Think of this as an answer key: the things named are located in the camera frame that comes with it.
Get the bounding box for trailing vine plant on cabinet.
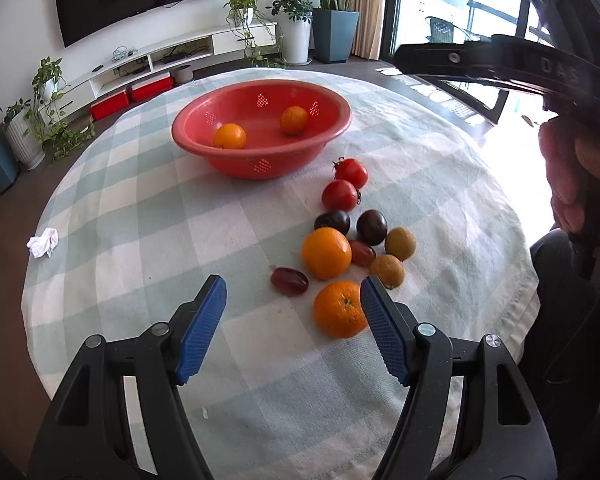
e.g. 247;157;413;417
224;0;287;69

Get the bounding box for brown round fruit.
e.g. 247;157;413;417
369;254;406;290
384;227;417;262

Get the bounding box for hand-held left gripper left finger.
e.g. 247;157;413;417
27;274;228;480

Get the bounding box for beige curtain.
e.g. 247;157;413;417
347;0;389;61

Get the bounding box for green checked tablecloth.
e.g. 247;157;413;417
20;66;541;480

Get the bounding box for red oval grape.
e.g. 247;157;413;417
270;266;310;297

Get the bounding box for tall plant in blue-grey pot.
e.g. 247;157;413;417
285;0;361;65

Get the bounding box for bushy plant in white pot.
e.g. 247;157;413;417
264;0;314;66

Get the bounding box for white tv cabinet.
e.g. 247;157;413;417
35;22;281;111

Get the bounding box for trailing pothos plant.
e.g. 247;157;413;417
31;57;97;162

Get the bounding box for dark purple plum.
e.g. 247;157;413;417
356;209;389;246
314;209;351;236

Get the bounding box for crumpled white tissue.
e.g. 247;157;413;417
26;228;59;259

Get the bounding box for orange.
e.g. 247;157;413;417
279;105;309;136
313;281;370;339
301;227;353;281
212;123;248;150

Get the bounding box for plant in white ribbed pot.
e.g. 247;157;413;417
4;99;46;171

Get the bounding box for person's right hand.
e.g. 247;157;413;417
538;115;600;234

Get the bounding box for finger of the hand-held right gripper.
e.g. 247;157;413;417
394;35;502;86

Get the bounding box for small red plum tomato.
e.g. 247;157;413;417
349;239;378;268

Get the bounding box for red plastic colander bowl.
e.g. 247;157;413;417
171;80;353;181

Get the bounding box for black outdoor chair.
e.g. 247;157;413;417
424;16;469;44

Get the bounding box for person's dark trousers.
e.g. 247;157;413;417
519;227;600;411

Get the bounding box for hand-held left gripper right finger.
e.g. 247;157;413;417
360;275;561;480

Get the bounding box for sliding glass door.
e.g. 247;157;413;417
379;0;556;126

